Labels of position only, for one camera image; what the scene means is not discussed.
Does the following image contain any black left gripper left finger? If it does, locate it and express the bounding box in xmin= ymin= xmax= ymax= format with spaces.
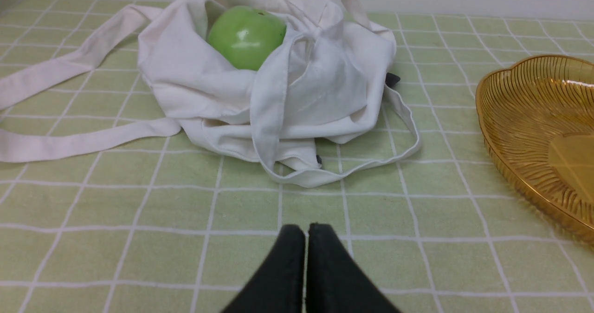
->
xmin=222 ymin=224 xmax=306 ymax=313

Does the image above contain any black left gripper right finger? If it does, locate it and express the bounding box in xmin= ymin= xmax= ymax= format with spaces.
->
xmin=306 ymin=223 xmax=400 ymax=313

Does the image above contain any green apple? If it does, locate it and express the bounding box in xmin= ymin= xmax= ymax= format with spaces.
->
xmin=207 ymin=6 xmax=287 ymax=71

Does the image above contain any white cloth bag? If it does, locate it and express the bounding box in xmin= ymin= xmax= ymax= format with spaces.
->
xmin=1 ymin=0 xmax=421 ymax=188

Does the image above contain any black bag tag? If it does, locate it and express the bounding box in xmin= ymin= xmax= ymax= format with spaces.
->
xmin=385 ymin=72 xmax=401 ymax=89

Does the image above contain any amber plastic fruit plate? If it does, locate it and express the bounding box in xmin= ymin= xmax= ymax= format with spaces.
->
xmin=476 ymin=54 xmax=594 ymax=245

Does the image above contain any green checkered tablecloth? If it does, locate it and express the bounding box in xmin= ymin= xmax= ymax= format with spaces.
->
xmin=0 ymin=11 xmax=593 ymax=313

